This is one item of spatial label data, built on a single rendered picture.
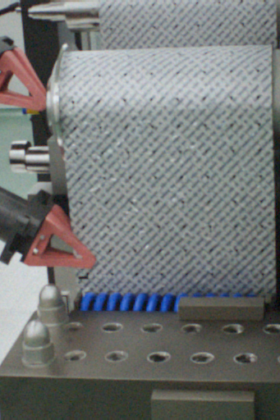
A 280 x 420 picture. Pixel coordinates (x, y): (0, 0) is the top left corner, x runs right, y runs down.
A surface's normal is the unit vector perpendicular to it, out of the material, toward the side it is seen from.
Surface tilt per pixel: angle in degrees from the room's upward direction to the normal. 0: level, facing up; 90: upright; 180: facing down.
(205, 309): 90
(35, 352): 90
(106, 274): 90
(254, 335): 0
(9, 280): 0
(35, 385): 90
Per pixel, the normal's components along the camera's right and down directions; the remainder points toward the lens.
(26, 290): -0.07, -0.95
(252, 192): -0.17, 0.33
